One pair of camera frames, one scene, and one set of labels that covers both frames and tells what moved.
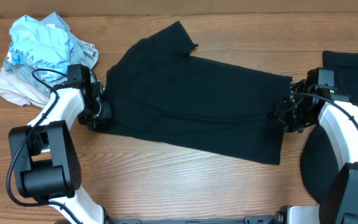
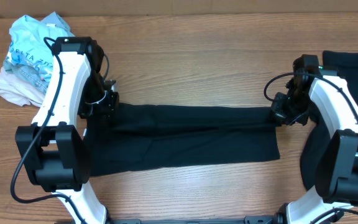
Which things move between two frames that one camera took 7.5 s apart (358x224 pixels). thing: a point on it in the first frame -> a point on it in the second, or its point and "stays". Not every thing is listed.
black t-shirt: [158, 89] -> [141, 137]
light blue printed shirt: [45, 45] stays
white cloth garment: [20, 91] stays
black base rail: [276, 219] stays
